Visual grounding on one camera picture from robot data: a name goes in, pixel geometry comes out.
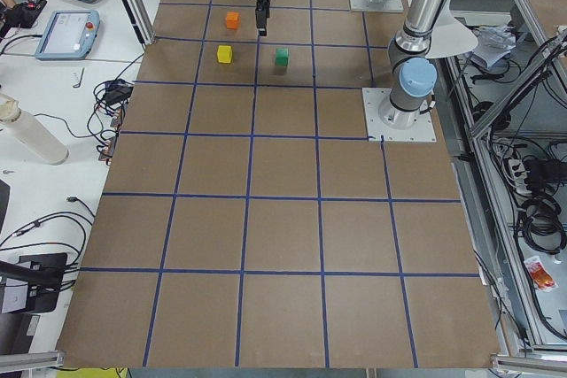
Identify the lower teach pendant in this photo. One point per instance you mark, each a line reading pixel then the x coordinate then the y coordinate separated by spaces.
pixel 69 35

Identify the yellow wooden block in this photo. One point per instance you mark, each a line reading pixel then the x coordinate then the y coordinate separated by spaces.
pixel 224 54

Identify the black monitor stand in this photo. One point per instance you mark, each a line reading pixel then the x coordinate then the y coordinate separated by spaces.
pixel 32 284

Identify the white cylindrical bottle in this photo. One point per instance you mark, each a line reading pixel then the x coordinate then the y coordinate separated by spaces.
pixel 26 128

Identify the orange wooden block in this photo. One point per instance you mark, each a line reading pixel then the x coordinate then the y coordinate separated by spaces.
pixel 232 20

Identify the metal hex key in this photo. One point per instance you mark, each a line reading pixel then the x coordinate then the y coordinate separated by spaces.
pixel 78 78

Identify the red snack packet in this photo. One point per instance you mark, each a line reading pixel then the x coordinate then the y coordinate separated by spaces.
pixel 539 275

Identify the green wooden block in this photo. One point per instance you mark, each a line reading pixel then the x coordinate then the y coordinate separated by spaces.
pixel 282 57

